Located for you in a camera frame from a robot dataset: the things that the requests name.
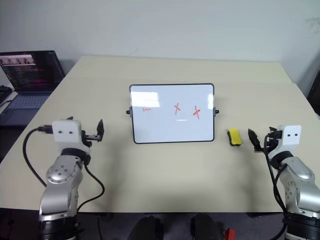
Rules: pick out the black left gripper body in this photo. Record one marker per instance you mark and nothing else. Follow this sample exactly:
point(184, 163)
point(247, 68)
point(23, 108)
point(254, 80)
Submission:
point(91, 137)

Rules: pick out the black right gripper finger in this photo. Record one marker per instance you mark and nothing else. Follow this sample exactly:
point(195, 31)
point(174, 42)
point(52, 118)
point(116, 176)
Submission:
point(254, 140)
point(272, 129)

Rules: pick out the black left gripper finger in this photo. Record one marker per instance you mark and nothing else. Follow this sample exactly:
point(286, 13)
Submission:
point(70, 118)
point(100, 131)

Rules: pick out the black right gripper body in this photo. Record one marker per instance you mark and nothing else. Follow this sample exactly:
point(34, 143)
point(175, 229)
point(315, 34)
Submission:
point(273, 140)

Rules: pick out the yellow whiteboard eraser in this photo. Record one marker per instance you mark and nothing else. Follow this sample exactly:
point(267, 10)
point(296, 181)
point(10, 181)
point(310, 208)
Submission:
point(235, 136)

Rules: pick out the black-framed small whiteboard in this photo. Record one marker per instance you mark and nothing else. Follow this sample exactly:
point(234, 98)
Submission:
point(162, 125)

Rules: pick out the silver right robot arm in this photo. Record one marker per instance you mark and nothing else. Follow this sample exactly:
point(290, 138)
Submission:
point(300, 175)

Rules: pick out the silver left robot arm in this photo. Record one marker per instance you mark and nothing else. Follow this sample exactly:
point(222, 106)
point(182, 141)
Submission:
point(60, 172)

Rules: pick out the black chair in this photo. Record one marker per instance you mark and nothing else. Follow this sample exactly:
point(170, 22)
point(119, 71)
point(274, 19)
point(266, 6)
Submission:
point(315, 92)

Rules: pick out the open blue laptop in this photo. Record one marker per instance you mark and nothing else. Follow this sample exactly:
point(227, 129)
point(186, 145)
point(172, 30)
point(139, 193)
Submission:
point(27, 75)

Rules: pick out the small red object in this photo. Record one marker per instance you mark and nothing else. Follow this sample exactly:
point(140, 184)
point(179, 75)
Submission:
point(228, 234)

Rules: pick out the dark rounded shape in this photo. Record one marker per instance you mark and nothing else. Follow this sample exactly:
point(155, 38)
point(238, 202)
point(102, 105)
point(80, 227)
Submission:
point(147, 228)
point(206, 227)

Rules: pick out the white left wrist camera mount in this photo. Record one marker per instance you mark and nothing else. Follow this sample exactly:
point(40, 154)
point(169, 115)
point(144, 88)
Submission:
point(66, 132)

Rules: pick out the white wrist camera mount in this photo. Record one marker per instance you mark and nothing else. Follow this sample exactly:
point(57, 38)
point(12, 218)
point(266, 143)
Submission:
point(292, 135)
point(66, 132)

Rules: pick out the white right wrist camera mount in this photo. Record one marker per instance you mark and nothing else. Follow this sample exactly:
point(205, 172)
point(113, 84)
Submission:
point(292, 135)

